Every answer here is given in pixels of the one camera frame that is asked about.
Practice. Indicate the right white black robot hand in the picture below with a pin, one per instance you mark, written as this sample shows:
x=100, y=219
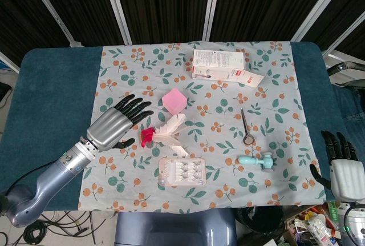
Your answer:
x=343, y=176

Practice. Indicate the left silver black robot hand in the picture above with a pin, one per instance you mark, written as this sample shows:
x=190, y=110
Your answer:
x=109, y=127

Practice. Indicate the red white feather shuttlecock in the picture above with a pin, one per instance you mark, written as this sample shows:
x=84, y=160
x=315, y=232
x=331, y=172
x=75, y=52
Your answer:
x=166, y=136

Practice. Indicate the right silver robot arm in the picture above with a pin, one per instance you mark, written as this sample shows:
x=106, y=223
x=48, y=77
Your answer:
x=355, y=221

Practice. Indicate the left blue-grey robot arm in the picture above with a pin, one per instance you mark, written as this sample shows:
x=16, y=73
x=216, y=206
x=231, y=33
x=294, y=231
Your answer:
x=48, y=177

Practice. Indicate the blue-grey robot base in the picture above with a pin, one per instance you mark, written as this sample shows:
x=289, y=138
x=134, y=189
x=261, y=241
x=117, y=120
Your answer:
x=175, y=229

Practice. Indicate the cluttered parts box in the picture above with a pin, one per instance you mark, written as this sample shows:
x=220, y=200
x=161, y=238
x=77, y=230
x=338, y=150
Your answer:
x=313, y=226

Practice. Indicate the teal table cover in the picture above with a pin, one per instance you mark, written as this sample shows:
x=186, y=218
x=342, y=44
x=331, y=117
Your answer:
x=51, y=109

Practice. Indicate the pink foam cube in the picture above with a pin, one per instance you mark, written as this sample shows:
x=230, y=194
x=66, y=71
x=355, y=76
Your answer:
x=174, y=101

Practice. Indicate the clear plastic blister pack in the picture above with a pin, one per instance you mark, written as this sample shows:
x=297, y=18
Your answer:
x=182, y=171

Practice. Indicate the teal massage roller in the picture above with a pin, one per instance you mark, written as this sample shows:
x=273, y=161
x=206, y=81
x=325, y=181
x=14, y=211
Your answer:
x=258, y=161

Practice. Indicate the black round bin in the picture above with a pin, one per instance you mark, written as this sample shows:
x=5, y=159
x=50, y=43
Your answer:
x=262, y=220

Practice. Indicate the floral leaf print cloth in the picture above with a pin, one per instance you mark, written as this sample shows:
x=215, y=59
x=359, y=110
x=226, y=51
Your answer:
x=199, y=92

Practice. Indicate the black office chair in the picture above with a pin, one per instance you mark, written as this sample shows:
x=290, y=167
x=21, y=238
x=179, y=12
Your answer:
x=346, y=70

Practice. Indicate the white red medicine box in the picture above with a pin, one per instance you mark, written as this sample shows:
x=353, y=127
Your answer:
x=219, y=64

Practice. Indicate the white folding screen frame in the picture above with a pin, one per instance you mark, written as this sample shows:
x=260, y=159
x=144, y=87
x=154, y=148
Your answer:
x=211, y=6

